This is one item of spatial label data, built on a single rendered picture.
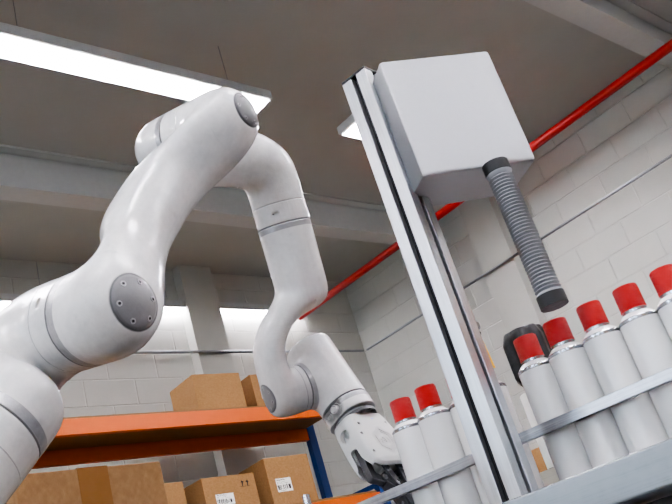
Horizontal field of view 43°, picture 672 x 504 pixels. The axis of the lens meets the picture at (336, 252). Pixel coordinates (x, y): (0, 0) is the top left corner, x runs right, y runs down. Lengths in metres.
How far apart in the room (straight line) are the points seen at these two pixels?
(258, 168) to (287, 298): 0.22
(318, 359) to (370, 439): 0.17
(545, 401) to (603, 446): 0.10
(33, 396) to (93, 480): 0.41
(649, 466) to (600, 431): 0.69
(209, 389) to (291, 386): 4.19
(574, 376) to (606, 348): 0.06
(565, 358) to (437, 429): 0.23
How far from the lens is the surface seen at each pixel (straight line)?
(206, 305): 6.73
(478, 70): 1.25
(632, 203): 6.23
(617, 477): 0.45
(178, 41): 4.58
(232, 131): 1.25
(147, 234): 1.13
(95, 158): 5.31
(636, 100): 6.35
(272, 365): 1.35
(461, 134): 1.17
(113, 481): 1.38
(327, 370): 1.39
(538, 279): 1.08
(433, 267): 1.10
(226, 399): 5.58
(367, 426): 1.35
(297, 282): 1.38
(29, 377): 0.99
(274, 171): 1.40
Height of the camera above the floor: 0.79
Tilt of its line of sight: 23 degrees up
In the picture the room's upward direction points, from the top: 18 degrees counter-clockwise
